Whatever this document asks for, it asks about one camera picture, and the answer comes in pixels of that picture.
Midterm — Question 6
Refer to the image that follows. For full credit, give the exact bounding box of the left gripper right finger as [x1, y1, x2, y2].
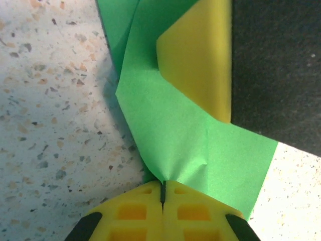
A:
[163, 181, 259, 241]

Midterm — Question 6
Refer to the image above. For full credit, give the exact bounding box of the green square paper sheet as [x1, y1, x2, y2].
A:
[96, 0, 279, 221]

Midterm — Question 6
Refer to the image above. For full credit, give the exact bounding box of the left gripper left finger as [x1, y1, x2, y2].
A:
[65, 181, 164, 241]

